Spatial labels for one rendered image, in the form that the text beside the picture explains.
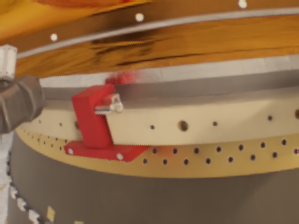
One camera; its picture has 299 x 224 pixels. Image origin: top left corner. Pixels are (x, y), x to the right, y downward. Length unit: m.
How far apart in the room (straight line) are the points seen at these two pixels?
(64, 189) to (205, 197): 0.28
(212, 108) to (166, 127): 0.07
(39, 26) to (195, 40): 0.26
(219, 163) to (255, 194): 0.07
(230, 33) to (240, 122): 0.13
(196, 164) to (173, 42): 0.17
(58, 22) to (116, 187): 0.27
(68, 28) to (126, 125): 0.19
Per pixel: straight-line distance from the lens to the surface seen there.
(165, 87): 0.61
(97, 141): 0.62
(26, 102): 0.54
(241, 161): 0.59
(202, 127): 0.55
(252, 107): 0.52
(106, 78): 0.65
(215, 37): 0.61
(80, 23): 0.69
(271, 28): 0.59
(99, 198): 0.71
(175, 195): 0.63
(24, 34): 0.76
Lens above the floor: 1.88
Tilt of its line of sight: 18 degrees down
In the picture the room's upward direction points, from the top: 14 degrees counter-clockwise
